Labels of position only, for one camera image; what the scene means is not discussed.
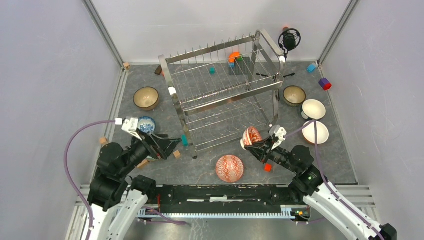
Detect white bowl with orange rim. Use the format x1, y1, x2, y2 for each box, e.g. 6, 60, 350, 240
301, 120, 330, 145

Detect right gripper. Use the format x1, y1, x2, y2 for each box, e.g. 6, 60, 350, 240
244, 135, 299, 174

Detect wooden cube at left edge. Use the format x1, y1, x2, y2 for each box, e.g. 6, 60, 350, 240
99, 136, 109, 146

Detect red cube block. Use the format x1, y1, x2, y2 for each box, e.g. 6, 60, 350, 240
263, 163, 273, 172

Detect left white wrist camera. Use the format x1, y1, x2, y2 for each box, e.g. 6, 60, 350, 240
114, 117, 142, 140

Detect brown block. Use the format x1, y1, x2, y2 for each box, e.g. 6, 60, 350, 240
154, 65, 163, 76

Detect light blue block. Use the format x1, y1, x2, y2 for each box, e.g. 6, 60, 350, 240
306, 63, 318, 73

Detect long wooden block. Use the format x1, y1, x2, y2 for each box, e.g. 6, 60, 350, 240
137, 159, 150, 169

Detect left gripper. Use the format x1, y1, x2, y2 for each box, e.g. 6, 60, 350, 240
117, 126, 182, 177

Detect wooden cube at corner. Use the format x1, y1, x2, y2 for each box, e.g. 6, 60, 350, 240
123, 62, 131, 70

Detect grey building baseplate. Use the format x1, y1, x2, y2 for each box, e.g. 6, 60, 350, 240
228, 56, 251, 75

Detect orange arch block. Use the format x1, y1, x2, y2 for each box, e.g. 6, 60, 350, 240
228, 51, 241, 64

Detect steel two-tier dish rack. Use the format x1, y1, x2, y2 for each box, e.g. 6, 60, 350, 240
158, 33, 284, 158

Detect red white patterned bowl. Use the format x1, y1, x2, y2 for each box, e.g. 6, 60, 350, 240
240, 126, 263, 149

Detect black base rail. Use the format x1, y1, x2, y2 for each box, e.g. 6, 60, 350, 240
147, 184, 305, 214

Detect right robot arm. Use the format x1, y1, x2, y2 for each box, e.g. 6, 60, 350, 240
242, 140, 398, 240

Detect white blue floral bowl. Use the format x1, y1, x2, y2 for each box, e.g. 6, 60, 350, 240
137, 116, 156, 134

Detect black microphone on tripod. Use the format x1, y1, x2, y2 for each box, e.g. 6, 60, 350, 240
252, 27, 302, 78

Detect dark bowl with lattice band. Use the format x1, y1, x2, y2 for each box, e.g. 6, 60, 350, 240
282, 85, 307, 107

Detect small teal block behind rack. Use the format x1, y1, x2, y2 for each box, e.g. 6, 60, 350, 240
209, 67, 216, 75

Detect pink patterned bowl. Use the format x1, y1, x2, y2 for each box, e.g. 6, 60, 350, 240
215, 154, 244, 183

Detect purple and red block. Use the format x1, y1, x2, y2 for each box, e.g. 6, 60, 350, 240
318, 77, 332, 91

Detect small wooden cube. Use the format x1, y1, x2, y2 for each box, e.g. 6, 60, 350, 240
173, 150, 182, 159

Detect blue rimmed small bowl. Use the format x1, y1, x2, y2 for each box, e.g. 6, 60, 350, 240
300, 99, 327, 121

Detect copper bowl with floral motif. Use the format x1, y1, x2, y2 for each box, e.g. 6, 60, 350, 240
133, 86, 160, 111

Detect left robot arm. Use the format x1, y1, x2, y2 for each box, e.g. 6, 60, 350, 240
86, 133, 182, 240

